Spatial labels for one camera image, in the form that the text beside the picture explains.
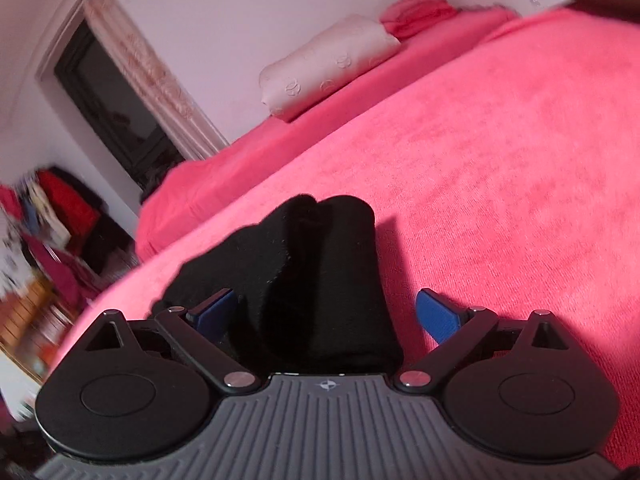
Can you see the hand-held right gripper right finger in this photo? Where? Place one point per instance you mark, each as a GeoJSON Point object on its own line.
{"type": "Point", "coordinates": [437, 317]}

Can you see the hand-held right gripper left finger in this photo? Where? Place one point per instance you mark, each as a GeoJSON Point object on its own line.
{"type": "Point", "coordinates": [216, 310]}

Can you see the red bed sheet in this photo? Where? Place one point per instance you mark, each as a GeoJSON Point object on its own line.
{"type": "Point", "coordinates": [260, 160]}

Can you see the maroon garment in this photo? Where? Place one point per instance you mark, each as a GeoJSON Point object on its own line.
{"type": "Point", "coordinates": [55, 265]}

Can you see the wooden shelf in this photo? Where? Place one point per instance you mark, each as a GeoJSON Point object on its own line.
{"type": "Point", "coordinates": [35, 330]}

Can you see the red puffer jacket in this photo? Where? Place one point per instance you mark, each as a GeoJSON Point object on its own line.
{"type": "Point", "coordinates": [67, 202]}

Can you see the dark window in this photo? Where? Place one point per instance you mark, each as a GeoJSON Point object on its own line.
{"type": "Point", "coordinates": [115, 105]}

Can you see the patterned pink curtain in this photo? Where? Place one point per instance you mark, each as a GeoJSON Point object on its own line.
{"type": "Point", "coordinates": [160, 85]}

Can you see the pale pink pillow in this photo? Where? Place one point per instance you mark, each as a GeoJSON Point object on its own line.
{"type": "Point", "coordinates": [325, 67]}

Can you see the red folded blanket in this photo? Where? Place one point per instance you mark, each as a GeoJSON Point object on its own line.
{"type": "Point", "coordinates": [420, 15]}

